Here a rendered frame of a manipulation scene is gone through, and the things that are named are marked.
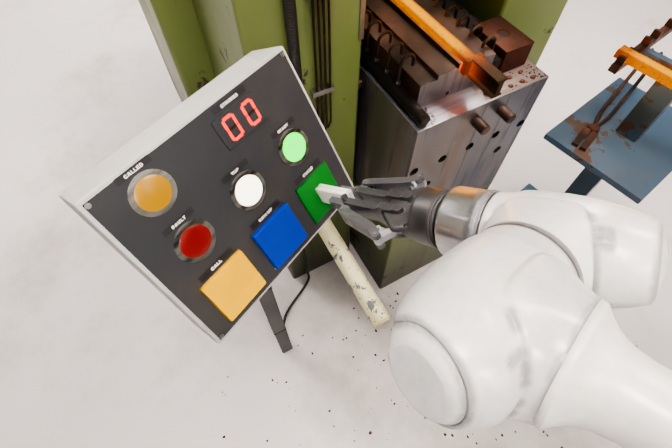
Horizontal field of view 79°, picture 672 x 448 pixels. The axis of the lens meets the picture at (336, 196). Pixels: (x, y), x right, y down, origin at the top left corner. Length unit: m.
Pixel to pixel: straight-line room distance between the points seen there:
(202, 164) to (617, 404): 0.47
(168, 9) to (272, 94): 0.68
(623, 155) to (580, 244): 1.02
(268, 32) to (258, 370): 1.18
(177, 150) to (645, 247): 0.49
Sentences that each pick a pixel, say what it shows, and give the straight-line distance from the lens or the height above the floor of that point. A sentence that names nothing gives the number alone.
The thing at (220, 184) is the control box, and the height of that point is 1.12.
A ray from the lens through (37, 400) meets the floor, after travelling 1.88.
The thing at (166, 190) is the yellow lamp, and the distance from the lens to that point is 0.54.
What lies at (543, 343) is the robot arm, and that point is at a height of 1.30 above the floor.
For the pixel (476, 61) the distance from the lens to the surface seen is 0.94.
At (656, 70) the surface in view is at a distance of 1.24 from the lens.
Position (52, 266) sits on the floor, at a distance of 2.08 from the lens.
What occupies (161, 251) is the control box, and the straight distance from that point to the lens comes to 0.55.
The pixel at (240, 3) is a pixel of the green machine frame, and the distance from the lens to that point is 0.77.
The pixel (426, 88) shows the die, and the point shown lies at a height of 0.97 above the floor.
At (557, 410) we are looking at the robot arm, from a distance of 0.32.
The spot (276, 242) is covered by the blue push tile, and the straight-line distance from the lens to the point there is 0.63.
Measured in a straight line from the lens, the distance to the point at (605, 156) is 1.39.
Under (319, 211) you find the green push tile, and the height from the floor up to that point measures 0.99.
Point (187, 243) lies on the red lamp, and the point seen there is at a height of 1.10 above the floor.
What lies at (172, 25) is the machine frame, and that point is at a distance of 1.27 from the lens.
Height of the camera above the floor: 1.57
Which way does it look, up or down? 56 degrees down
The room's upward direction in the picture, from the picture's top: straight up
